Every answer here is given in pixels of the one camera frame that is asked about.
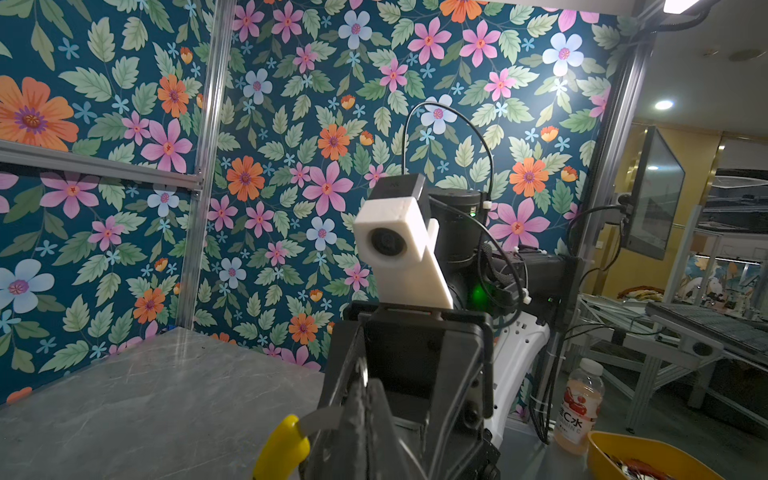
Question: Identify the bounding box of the yellow bowl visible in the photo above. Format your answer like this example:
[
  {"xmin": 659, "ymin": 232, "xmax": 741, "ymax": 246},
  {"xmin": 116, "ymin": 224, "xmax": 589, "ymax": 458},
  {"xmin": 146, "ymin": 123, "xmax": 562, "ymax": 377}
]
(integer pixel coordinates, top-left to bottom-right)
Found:
[{"xmin": 587, "ymin": 431, "xmax": 722, "ymax": 479}]

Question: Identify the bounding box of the black monitor screen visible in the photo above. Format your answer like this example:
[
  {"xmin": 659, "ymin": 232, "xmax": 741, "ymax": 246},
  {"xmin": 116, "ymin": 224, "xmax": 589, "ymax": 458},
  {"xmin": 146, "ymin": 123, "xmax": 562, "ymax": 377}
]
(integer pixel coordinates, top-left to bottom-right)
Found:
[{"xmin": 622, "ymin": 127, "xmax": 686, "ymax": 260}]

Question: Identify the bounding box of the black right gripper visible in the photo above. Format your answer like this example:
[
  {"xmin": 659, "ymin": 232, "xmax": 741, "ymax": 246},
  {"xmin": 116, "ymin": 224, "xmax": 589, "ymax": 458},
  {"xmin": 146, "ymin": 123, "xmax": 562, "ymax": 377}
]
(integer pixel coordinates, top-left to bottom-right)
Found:
[{"xmin": 299, "ymin": 301, "xmax": 500, "ymax": 480}]

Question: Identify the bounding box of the right camera cable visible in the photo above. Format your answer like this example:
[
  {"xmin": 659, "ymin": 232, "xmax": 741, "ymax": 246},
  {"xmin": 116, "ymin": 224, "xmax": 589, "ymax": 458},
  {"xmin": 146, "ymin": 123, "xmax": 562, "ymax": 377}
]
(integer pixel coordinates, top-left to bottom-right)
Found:
[{"xmin": 400, "ymin": 100, "xmax": 529, "ymax": 331}]

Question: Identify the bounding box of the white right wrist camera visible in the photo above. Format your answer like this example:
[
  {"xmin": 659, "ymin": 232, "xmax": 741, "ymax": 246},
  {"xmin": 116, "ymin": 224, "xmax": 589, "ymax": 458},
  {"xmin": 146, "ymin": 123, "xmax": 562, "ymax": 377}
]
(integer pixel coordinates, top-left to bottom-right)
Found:
[{"xmin": 353, "ymin": 174, "xmax": 453, "ymax": 310}]

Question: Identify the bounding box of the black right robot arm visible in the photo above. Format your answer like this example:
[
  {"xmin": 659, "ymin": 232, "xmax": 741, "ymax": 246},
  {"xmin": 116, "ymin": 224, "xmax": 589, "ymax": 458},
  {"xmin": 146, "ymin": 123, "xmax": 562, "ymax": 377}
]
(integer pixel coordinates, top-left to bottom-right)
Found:
[{"xmin": 299, "ymin": 176, "xmax": 576, "ymax": 479}]

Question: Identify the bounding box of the drink bottle orange label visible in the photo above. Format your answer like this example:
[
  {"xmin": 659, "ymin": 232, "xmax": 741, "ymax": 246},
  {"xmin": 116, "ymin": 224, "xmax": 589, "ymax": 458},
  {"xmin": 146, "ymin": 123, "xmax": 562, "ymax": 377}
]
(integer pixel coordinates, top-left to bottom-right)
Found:
[{"xmin": 554, "ymin": 358, "xmax": 605, "ymax": 455}]

